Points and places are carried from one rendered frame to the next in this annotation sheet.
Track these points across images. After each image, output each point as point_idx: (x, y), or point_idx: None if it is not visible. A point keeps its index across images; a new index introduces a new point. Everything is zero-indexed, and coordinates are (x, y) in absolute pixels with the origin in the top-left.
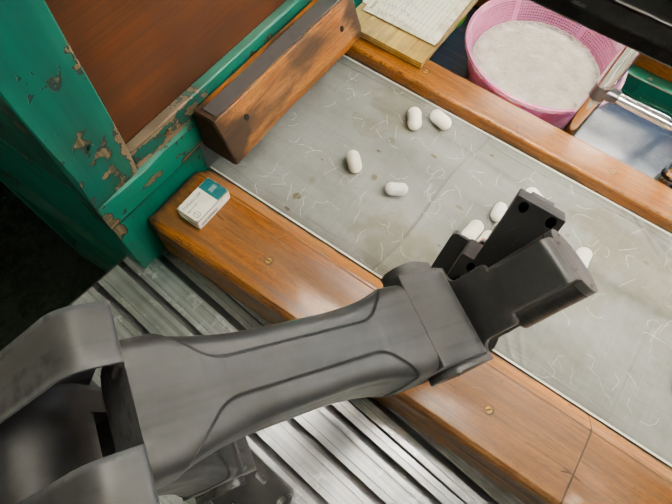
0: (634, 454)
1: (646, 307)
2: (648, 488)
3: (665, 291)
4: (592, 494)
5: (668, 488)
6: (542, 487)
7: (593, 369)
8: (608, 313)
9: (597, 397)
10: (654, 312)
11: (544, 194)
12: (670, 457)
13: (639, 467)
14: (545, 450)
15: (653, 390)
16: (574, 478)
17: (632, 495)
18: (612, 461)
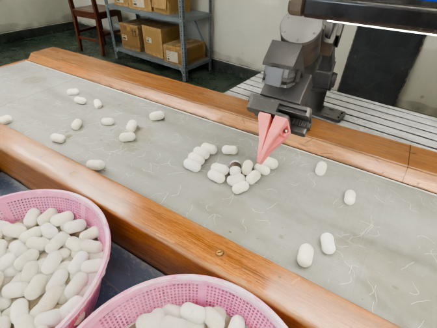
0: (376, 161)
1: (382, 245)
2: (368, 149)
3: (369, 259)
4: (396, 147)
5: (357, 149)
6: (423, 148)
7: (408, 204)
8: (413, 239)
9: (398, 191)
10: (374, 241)
11: None
12: (346, 168)
13: (375, 155)
14: (429, 159)
15: (363, 194)
16: (408, 151)
17: (376, 147)
18: (391, 156)
